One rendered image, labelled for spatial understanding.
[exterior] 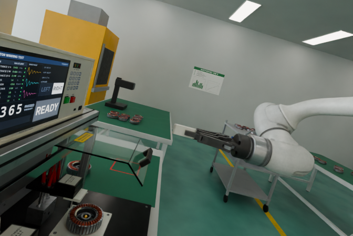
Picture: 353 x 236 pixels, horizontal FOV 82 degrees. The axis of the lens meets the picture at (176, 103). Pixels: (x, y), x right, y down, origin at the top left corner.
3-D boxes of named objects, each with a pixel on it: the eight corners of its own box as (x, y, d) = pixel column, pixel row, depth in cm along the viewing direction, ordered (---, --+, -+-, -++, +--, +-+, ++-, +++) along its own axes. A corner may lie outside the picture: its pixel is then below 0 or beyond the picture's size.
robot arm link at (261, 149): (252, 160, 69) (236, 155, 68) (260, 134, 68) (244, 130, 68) (265, 172, 60) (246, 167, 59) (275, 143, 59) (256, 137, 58)
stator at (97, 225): (105, 215, 74) (107, 206, 74) (94, 239, 63) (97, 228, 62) (75, 208, 73) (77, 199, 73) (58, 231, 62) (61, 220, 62)
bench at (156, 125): (160, 149, 394) (170, 112, 386) (153, 208, 210) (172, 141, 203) (104, 134, 386) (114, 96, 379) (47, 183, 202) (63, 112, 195)
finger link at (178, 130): (193, 138, 62) (194, 139, 62) (172, 132, 62) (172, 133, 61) (196, 129, 62) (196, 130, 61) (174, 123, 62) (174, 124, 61)
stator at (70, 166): (94, 172, 106) (96, 165, 106) (77, 180, 96) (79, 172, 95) (79, 164, 110) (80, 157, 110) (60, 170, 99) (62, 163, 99)
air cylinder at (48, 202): (53, 211, 71) (57, 196, 70) (40, 226, 64) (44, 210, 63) (39, 207, 71) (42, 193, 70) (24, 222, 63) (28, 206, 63)
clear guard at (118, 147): (149, 155, 82) (154, 142, 81) (142, 186, 58) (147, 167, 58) (70, 135, 80) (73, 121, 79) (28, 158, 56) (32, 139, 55)
